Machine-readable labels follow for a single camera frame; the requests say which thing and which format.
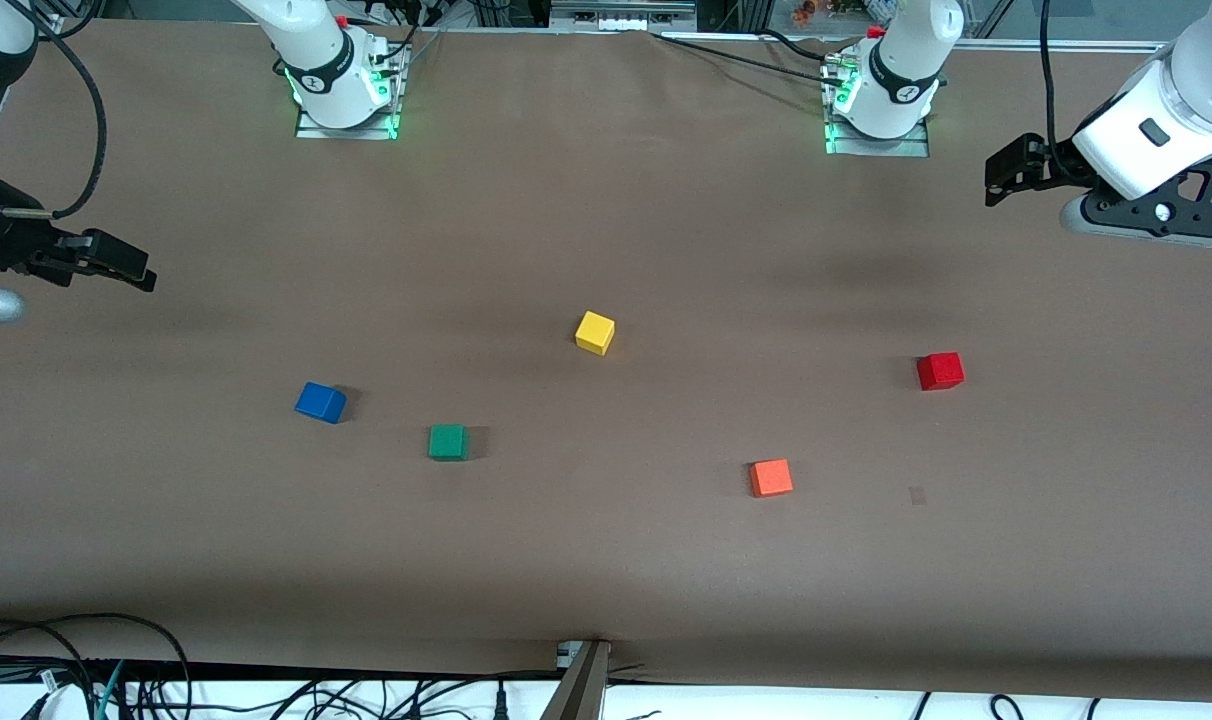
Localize red cube block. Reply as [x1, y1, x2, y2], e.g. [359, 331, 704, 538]
[916, 351, 966, 392]

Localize blue cube block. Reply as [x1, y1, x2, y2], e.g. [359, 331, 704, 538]
[294, 381, 348, 425]

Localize orange cube block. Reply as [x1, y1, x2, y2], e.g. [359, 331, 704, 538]
[749, 458, 795, 499]

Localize yellow cube block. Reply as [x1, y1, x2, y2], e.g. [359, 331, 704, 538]
[575, 310, 616, 356]

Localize small colourful objects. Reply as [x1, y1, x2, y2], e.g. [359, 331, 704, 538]
[791, 0, 897, 26]

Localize aluminium profile bar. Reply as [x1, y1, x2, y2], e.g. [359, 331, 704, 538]
[541, 640, 612, 720]

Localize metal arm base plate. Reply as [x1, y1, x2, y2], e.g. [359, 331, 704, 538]
[296, 45, 404, 141]
[824, 60, 932, 158]

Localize aluminium table edge rail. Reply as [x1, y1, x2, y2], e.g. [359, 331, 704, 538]
[926, 38, 1167, 53]

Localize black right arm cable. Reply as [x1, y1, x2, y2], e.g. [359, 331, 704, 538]
[6, 0, 109, 219]

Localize black looped cable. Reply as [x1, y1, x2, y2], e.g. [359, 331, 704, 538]
[0, 612, 192, 720]

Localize teal cable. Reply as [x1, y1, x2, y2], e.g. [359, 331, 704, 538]
[94, 660, 127, 720]

